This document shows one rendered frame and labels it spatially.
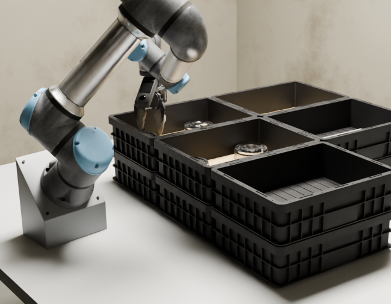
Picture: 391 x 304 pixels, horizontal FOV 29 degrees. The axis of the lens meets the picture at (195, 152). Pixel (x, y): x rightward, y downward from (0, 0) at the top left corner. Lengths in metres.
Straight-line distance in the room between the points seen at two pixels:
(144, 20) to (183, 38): 0.11
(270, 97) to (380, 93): 1.51
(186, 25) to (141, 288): 0.65
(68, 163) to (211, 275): 0.47
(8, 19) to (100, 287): 2.52
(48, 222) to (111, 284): 0.29
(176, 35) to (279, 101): 1.04
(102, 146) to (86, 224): 0.28
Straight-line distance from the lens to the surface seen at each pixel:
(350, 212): 1.94
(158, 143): 2.19
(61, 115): 1.96
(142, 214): 2.29
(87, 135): 1.97
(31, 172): 2.14
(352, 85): 4.38
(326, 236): 1.90
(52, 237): 2.12
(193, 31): 1.89
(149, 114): 2.54
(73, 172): 1.99
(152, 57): 2.27
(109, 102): 4.58
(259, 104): 2.80
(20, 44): 4.26
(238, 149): 2.34
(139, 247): 2.09
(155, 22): 1.89
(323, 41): 4.49
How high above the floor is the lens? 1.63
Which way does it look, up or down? 19 degrees down
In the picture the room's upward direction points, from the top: 1 degrees counter-clockwise
